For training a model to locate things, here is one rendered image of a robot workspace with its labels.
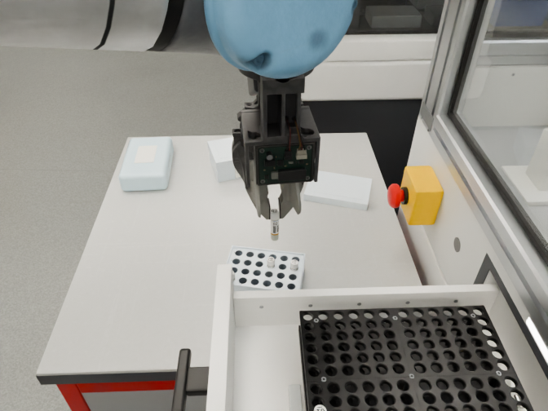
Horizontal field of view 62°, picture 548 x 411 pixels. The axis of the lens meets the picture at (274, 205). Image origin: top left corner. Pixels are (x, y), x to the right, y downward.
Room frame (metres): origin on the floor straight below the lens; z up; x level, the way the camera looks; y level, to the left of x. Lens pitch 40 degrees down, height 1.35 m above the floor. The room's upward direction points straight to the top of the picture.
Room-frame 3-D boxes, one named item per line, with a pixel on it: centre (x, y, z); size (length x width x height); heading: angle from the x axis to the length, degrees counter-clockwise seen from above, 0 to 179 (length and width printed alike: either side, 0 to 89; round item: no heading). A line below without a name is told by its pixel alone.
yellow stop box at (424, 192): (0.59, -0.24, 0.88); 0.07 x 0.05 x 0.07; 2
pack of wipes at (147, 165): (0.81, 0.27, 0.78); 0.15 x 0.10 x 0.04; 4
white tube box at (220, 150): (0.83, 0.07, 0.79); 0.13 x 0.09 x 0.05; 108
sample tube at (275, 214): (0.43, 0.00, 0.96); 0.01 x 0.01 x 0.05
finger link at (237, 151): (0.43, 0.02, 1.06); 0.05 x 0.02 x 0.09; 97
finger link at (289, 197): (0.41, -0.02, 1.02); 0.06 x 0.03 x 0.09; 7
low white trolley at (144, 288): (0.66, 0.05, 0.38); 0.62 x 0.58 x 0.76; 2
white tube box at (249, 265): (0.50, 0.02, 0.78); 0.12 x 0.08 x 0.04; 81
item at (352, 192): (0.74, -0.13, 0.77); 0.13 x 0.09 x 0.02; 75
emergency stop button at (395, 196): (0.59, -0.20, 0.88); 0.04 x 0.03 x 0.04; 2
